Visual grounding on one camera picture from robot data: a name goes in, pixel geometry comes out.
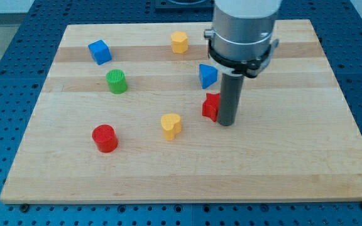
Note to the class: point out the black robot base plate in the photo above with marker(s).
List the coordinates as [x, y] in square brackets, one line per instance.
[178, 5]

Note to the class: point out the yellow heart block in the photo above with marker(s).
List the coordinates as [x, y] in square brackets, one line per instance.
[171, 125]

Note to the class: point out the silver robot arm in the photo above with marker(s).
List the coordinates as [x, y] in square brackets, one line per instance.
[240, 45]

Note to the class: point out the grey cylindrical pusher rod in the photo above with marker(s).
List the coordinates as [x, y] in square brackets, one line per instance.
[231, 87]

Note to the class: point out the wooden board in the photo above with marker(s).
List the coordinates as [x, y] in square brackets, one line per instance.
[294, 138]

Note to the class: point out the green cylinder block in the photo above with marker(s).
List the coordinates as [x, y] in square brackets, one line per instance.
[116, 81]

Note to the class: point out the red star block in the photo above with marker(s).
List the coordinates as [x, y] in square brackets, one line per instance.
[210, 106]

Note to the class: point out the yellow hexagon block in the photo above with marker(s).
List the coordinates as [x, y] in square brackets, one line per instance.
[179, 41]

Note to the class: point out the blue cube block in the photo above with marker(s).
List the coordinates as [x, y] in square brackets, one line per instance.
[100, 52]

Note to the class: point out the red cylinder block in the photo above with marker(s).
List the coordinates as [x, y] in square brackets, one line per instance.
[105, 138]

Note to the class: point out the blue triangle block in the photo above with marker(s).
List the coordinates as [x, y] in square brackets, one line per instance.
[207, 75]

